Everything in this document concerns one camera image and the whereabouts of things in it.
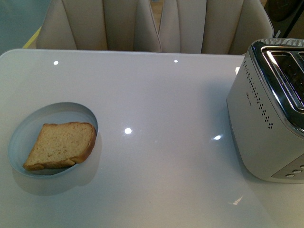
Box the slice of brown bread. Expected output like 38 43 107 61
23 122 96 171

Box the beige chair on left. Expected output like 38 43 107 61
36 0 161 52

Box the beige chair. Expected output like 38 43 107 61
36 0 161 52
159 0 274 55

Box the white and chrome toaster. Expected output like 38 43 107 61
227 38 304 183

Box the beige chair on right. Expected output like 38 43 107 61
159 0 274 55

